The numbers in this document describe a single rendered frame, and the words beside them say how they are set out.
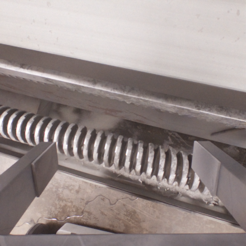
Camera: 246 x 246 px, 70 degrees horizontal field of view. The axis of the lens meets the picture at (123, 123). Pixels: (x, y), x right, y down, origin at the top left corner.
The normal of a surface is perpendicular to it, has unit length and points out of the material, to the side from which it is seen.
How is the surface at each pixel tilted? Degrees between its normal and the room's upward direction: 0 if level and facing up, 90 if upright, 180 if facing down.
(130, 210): 0
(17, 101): 0
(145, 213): 0
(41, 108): 90
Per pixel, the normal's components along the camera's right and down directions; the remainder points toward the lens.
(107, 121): -0.11, -0.15
